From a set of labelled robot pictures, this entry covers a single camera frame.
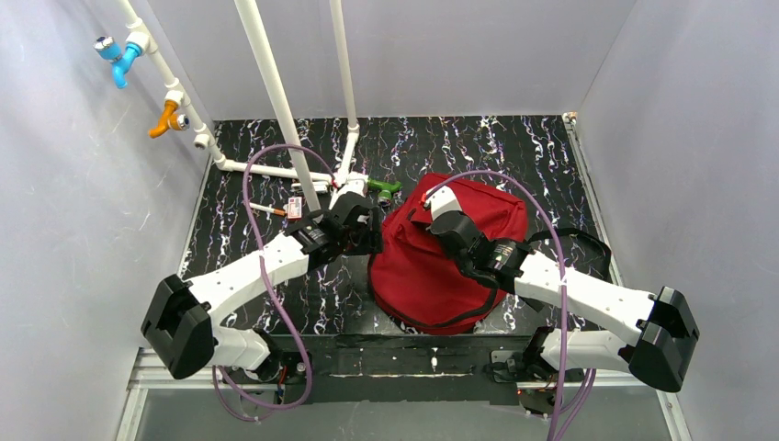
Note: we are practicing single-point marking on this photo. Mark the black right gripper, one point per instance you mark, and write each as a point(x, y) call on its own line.
point(445, 225)

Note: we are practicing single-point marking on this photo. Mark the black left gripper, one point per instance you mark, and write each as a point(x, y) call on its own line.
point(370, 225)

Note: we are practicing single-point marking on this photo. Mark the red student backpack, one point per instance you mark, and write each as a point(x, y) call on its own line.
point(412, 279)

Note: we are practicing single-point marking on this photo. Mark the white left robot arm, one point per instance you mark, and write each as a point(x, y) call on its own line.
point(183, 323)

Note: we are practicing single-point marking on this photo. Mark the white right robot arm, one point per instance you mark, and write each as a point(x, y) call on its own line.
point(649, 335)

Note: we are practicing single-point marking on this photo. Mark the small red white card box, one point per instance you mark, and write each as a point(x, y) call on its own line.
point(294, 208)

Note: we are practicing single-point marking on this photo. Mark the white orange-tipped marker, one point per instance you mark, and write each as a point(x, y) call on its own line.
point(267, 209)

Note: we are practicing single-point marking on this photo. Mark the orange faucet valve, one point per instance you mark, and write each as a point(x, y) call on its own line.
point(170, 119)

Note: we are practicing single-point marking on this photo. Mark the blue faucet valve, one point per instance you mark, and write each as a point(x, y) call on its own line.
point(122, 59)

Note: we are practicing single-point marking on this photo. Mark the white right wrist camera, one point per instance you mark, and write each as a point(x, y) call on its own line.
point(439, 201)

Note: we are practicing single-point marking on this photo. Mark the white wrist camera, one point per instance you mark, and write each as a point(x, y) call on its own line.
point(354, 183)
point(439, 201)

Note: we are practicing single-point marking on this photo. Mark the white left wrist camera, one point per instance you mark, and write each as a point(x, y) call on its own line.
point(354, 183)

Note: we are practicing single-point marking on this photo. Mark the aluminium rail frame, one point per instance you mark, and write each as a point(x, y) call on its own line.
point(149, 373)

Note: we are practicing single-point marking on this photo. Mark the white PVC pipe frame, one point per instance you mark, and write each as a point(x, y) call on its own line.
point(256, 34)

